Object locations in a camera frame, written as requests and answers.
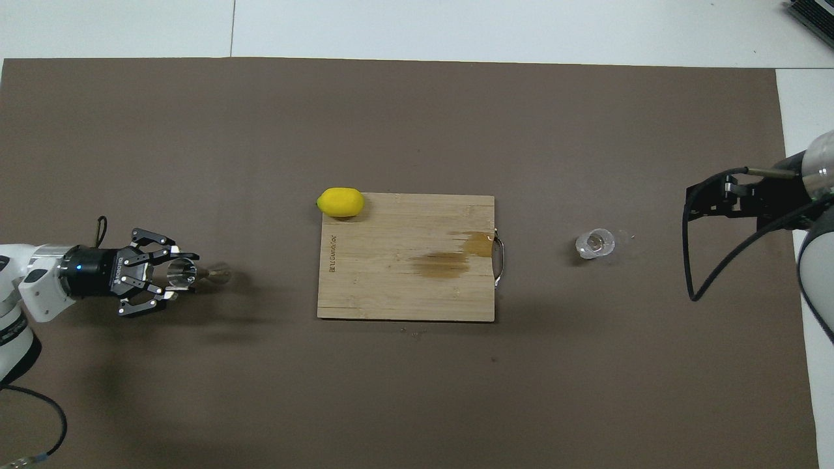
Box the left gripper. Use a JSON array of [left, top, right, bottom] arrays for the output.
[[65, 228, 200, 319]]

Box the yellow lemon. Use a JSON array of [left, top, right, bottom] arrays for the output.
[[316, 187, 366, 219]]

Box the clear stemmed glass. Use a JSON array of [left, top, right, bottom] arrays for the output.
[[167, 257, 233, 291]]

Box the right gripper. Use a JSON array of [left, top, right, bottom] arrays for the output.
[[755, 151, 815, 233]]

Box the small clear glass cup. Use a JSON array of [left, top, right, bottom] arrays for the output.
[[575, 227, 617, 261]]

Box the wooden cutting board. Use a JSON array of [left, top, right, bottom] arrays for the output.
[[317, 193, 506, 323]]

